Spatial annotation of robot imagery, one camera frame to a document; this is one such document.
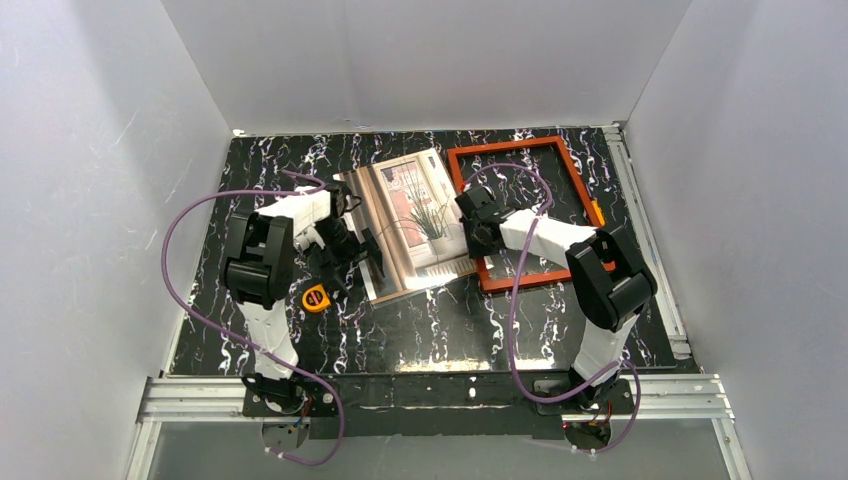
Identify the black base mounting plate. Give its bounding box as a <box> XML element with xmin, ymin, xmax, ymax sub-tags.
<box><xmin>241</xmin><ymin>372</ymin><xmax>616</xmax><ymax>440</ymax></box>

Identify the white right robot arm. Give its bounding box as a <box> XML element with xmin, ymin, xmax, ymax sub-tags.
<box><xmin>455</xmin><ymin>186</ymin><xmax>658</xmax><ymax>404</ymax></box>

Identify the yellow handled screwdriver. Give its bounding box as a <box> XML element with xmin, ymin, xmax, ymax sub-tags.
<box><xmin>591</xmin><ymin>200</ymin><xmax>606</xmax><ymax>227</ymax></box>

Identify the printed window plant photo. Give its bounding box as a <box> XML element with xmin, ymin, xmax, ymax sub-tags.
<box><xmin>333</xmin><ymin>148</ymin><xmax>476</xmax><ymax>305</ymax></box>

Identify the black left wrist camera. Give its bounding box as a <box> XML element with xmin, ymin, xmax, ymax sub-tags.
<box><xmin>325</xmin><ymin>180</ymin><xmax>362</xmax><ymax>218</ymax></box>

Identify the yellow tape measure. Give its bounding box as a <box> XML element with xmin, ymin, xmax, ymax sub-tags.
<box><xmin>301</xmin><ymin>284</ymin><xmax>332</xmax><ymax>314</ymax></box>

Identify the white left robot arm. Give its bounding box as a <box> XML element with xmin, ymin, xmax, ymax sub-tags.
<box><xmin>222</xmin><ymin>181</ymin><xmax>384</xmax><ymax>383</ymax></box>

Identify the red wooden picture frame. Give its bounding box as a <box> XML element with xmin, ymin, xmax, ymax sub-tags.
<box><xmin>447</xmin><ymin>136</ymin><xmax>598</xmax><ymax>294</ymax></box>

